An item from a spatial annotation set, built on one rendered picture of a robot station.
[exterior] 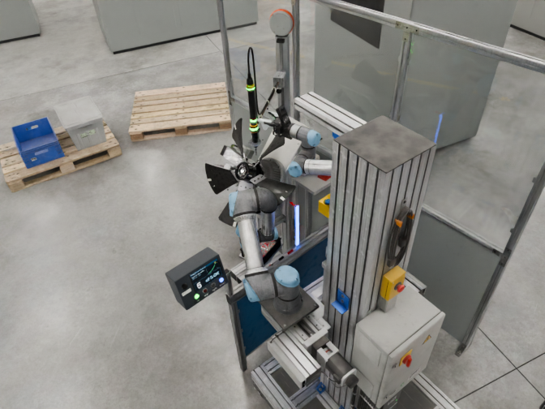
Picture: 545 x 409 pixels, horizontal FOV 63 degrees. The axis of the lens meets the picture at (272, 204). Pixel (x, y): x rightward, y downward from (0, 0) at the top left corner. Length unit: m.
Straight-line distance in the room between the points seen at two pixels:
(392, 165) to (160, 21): 6.79
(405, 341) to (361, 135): 0.89
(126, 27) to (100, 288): 4.93
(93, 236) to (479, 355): 3.36
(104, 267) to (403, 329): 2.81
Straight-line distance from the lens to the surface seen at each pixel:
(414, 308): 2.09
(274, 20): 2.99
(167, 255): 4.04
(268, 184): 2.69
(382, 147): 1.55
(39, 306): 4.10
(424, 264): 3.21
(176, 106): 5.82
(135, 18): 7.89
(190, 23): 8.11
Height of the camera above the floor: 2.90
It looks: 42 degrees down
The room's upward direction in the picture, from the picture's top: 4 degrees counter-clockwise
